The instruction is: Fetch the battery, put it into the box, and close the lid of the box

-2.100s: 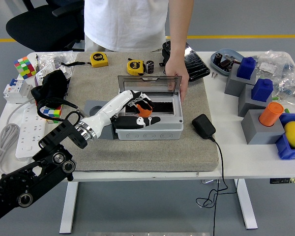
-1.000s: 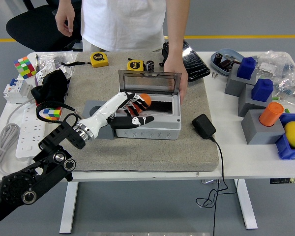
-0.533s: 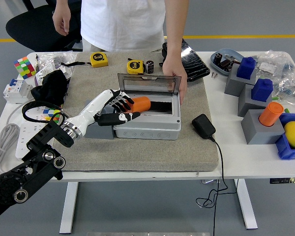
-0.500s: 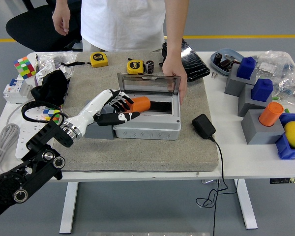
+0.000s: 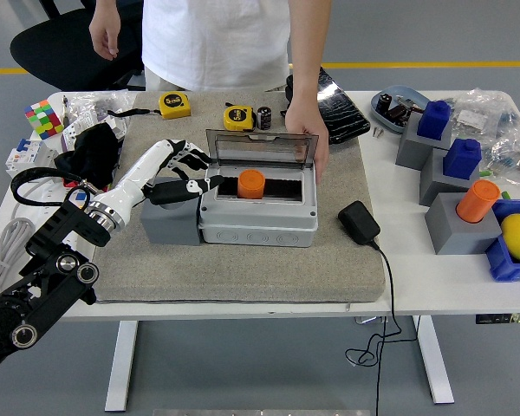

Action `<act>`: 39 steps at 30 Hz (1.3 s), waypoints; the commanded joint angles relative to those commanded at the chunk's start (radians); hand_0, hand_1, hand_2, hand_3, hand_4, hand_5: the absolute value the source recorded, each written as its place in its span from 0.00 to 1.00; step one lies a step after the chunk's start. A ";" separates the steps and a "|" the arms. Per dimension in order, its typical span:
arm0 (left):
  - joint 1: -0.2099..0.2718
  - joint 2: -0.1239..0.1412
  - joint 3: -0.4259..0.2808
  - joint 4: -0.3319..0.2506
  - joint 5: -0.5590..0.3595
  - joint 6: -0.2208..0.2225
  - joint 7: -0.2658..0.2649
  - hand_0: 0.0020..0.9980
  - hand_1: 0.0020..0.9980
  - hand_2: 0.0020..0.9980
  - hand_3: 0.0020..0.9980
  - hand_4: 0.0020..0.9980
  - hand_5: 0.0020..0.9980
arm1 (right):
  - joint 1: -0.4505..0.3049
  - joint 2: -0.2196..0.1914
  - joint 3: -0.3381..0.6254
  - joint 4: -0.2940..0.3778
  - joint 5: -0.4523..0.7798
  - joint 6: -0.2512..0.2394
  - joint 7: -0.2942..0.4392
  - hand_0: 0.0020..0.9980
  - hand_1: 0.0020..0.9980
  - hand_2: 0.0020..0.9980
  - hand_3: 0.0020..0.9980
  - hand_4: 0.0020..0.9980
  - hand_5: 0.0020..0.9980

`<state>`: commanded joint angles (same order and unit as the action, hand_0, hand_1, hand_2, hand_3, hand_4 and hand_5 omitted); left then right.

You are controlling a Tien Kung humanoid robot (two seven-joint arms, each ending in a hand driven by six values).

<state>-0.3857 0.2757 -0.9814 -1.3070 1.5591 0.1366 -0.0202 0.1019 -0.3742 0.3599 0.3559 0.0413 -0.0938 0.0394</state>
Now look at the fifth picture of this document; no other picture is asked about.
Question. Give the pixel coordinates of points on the person's right hand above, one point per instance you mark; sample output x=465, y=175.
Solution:
x=104, y=37

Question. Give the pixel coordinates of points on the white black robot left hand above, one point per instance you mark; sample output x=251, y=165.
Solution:
x=138, y=173

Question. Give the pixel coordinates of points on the person's left hand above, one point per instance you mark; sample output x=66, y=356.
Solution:
x=307, y=121

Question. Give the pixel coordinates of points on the clear hinged box lid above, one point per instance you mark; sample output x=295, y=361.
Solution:
x=251, y=149

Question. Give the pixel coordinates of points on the grey plastic junction box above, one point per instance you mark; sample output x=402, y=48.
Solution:
x=260, y=229

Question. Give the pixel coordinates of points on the person's left forearm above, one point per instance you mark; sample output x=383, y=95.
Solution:
x=307, y=56

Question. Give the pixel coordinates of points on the person's right forearm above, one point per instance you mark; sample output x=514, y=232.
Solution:
x=106, y=8

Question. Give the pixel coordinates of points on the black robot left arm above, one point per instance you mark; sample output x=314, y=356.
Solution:
x=39, y=303

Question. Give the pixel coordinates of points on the glossy black pouch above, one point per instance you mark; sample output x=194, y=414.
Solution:
x=346, y=117

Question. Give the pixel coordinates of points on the black cylinder capacitor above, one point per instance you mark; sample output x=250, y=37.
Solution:
x=264, y=118

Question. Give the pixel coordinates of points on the black office chair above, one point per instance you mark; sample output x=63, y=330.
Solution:
x=56, y=47

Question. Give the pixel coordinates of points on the black cloth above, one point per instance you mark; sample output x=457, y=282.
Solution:
x=91, y=156

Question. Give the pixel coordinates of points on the grey holder block round hole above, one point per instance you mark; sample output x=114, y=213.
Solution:
x=169, y=229

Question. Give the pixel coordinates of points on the yellow tape measure chrome face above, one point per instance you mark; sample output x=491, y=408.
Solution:
x=239, y=119

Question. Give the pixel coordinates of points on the clear plastic bag with packets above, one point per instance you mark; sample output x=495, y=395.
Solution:
x=86, y=108

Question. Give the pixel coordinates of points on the yellow tape measure black label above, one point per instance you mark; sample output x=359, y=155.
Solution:
x=175, y=106

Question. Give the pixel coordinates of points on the small black capacitor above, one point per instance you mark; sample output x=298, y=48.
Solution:
x=384, y=101

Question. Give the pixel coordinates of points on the small screwdriver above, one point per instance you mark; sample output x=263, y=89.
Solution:
x=65, y=110

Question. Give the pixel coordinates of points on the dark brown capacitor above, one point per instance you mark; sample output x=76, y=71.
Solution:
x=398, y=113

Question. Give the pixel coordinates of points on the black table control panel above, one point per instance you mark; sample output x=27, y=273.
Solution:
x=502, y=318

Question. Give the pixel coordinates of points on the white table leg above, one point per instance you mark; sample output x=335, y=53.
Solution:
x=435, y=368
x=121, y=368

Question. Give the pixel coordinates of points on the white-edged puzzle cube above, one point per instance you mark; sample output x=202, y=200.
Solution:
x=44, y=119

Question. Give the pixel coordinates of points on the blue-grey dish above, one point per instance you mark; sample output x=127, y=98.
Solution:
x=409, y=93

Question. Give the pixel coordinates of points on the white power strip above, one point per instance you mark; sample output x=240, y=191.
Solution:
x=39, y=216

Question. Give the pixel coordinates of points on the white blue circuit breaker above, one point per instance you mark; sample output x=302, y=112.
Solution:
x=28, y=160

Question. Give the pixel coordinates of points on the black power adapter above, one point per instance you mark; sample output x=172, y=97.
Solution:
x=359, y=223

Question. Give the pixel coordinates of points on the blue bottle-shaped block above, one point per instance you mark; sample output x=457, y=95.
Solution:
x=461, y=159
x=434, y=120

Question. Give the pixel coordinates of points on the grey-brown mat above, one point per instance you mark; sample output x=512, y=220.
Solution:
x=242, y=273

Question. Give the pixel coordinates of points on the blue plastic bin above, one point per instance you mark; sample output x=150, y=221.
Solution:
x=502, y=264

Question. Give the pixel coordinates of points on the clear plastic parts bag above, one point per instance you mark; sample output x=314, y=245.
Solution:
x=476, y=112
x=511, y=151

